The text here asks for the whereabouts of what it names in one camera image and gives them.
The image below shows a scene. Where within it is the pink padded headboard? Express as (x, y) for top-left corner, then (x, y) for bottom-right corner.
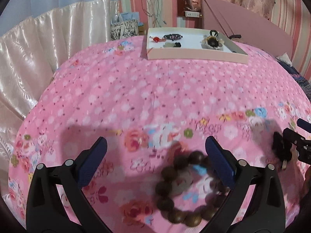
(200, 0), (293, 61)

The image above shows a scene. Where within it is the white rectangular tray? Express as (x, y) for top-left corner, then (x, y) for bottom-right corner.
(146, 27), (249, 64)

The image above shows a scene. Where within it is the pile of clothes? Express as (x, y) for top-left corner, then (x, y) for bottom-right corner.
(277, 52), (311, 88)

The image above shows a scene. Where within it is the brown wooden bead bracelet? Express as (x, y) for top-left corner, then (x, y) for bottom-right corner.
(155, 150), (230, 226)

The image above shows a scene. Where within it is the pink floral blanket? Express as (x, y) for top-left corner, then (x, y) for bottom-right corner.
(8, 35), (311, 233)

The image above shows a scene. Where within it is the black braided bracelet purple charm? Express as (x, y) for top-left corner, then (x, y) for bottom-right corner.
(163, 33), (183, 41)

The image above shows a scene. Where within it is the black white floral gift bag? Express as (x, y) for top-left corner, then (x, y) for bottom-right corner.
(110, 21), (139, 40)

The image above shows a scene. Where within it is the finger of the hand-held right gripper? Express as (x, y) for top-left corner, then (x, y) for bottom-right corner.
(282, 127), (311, 163)
(298, 118), (311, 133)

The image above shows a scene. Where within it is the light blue paper bag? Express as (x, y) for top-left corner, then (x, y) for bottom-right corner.
(119, 12), (139, 21)

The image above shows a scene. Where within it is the cream satin curtain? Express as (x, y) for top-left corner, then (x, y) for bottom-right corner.
(0, 0), (119, 199)

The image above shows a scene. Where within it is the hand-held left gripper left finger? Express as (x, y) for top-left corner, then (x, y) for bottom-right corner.
(27, 136), (114, 233)

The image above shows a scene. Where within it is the cream flower hair clip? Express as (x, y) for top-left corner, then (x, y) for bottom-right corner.
(201, 35), (225, 50)

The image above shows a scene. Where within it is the bundle of hanging charger cables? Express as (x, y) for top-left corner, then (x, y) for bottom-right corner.
(140, 0), (168, 28)

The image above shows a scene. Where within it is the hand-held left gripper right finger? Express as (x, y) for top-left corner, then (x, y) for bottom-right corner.
(205, 136), (286, 233)

